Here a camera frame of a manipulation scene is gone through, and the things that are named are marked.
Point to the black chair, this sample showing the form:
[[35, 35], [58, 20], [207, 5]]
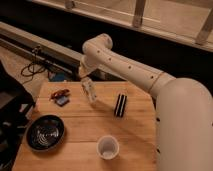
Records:
[[15, 102]]

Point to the white plastic cup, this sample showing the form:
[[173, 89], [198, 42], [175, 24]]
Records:
[[107, 147]]

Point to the blue object on floor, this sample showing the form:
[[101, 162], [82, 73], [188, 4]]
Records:
[[56, 77]]

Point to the red toy object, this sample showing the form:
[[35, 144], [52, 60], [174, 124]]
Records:
[[59, 93]]

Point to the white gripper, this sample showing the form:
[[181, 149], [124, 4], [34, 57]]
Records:
[[87, 65]]

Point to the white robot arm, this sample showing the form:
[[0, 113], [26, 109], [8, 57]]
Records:
[[184, 107]]

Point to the black striped block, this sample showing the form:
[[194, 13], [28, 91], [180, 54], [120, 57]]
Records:
[[120, 105]]

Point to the blue small block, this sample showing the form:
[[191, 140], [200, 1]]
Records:
[[62, 101]]

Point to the black round bowl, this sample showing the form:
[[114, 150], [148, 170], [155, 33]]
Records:
[[45, 133]]

